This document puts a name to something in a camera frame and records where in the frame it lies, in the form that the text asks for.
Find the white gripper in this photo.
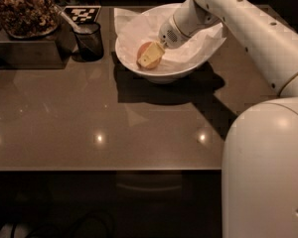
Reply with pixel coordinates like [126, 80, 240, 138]
[137, 0, 222, 68]

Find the red yellow apple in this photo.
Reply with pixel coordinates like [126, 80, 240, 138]
[136, 41, 163, 70]

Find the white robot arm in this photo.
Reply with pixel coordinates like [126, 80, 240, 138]
[159, 0, 298, 238]

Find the white ceramic bowl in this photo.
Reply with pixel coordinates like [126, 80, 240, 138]
[114, 2, 224, 84]

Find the white paper sheet in bowl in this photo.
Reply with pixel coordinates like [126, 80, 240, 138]
[113, 5, 228, 72]

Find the black mesh cup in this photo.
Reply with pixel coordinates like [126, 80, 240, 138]
[74, 22, 104, 61]

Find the white plastic spoon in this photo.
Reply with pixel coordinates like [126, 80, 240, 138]
[54, 5, 88, 34]

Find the black white marker tag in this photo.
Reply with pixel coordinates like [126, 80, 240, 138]
[64, 5, 101, 24]

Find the grey metal box stand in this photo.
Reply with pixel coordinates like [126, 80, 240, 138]
[0, 25, 75, 69]

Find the black floor cable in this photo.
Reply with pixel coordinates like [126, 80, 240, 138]
[9, 208, 113, 238]

